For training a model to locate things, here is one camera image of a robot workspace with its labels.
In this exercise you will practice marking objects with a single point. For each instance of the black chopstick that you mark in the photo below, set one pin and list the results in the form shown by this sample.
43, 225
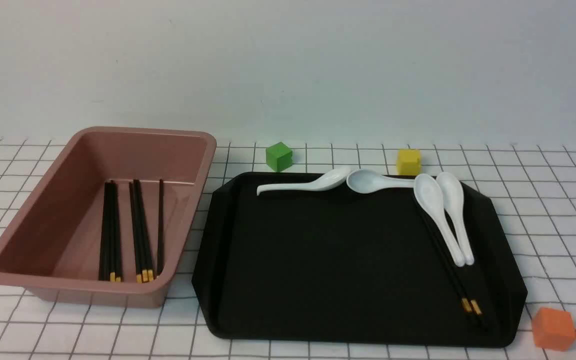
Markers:
471, 295
448, 266

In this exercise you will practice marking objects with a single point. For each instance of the green cube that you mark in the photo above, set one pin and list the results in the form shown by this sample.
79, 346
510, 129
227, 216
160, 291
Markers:
279, 157

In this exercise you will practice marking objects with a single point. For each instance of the white spoon far left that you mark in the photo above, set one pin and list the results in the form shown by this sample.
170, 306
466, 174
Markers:
325, 182

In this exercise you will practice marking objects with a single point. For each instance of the white spoon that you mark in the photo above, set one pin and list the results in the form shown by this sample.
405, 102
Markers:
366, 181
454, 199
325, 182
429, 196

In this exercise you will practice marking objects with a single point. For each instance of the black plastic tray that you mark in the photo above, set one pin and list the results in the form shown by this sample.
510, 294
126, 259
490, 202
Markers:
340, 266

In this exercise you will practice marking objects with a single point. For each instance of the yellow cube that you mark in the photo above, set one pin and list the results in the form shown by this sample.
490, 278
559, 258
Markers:
409, 162

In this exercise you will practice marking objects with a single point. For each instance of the black chopstick bin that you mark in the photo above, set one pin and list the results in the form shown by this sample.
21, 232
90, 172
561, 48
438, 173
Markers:
147, 255
135, 235
103, 271
115, 234
160, 227

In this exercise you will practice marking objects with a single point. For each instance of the white spoon far right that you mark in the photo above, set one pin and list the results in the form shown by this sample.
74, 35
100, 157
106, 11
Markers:
454, 199

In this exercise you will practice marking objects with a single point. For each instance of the pink plastic bin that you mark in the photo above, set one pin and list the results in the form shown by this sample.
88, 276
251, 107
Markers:
51, 246

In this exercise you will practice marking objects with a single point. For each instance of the orange cube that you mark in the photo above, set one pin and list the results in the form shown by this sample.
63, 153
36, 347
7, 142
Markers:
553, 329

